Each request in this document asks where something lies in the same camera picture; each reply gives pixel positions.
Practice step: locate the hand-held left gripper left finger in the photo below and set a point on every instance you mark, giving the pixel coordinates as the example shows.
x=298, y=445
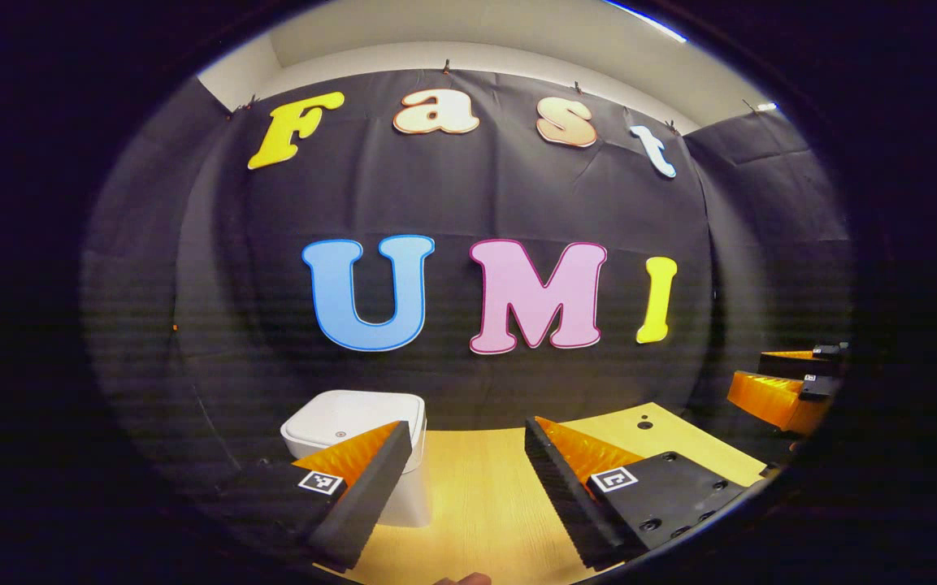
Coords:
x=370, y=496

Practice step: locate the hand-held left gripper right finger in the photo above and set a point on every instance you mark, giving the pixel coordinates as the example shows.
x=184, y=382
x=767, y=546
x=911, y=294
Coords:
x=561, y=496

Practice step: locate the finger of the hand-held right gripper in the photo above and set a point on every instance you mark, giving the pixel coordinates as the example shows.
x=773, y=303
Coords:
x=817, y=388
x=785, y=366

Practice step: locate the white desktop garbage bin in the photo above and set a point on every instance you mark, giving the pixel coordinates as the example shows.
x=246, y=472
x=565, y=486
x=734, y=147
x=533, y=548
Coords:
x=354, y=410

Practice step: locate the wooden desktop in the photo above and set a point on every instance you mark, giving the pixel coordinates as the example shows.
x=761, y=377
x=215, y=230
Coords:
x=484, y=504

